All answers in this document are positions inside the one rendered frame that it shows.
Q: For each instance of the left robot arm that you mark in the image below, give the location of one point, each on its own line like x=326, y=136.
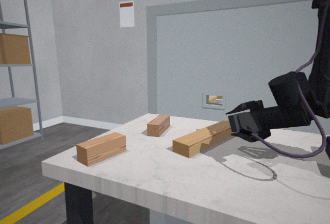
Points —
x=287, y=89

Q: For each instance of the grey panel wall with slot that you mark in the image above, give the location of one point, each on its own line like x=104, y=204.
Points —
x=224, y=46

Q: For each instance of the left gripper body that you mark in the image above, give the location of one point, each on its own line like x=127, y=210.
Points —
x=259, y=120

